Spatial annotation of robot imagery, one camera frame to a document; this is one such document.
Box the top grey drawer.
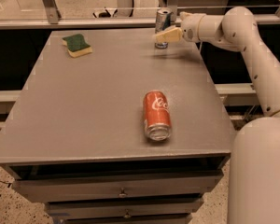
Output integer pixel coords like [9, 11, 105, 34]
[12, 170, 223, 203]

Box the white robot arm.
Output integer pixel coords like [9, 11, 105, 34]
[154, 7, 280, 224]

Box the silver blue redbull can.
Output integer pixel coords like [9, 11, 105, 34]
[154, 7, 173, 50]

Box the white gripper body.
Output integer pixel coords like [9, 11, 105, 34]
[180, 13, 205, 43]

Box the red coca-cola can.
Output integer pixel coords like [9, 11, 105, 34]
[143, 91, 172, 142]

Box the grey drawer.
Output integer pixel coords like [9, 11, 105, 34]
[48, 197, 203, 219]
[12, 170, 223, 203]

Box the green yellow sponge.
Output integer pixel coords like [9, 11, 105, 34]
[63, 34, 92, 58]

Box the metal railing frame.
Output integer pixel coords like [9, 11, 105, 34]
[0, 0, 280, 29]

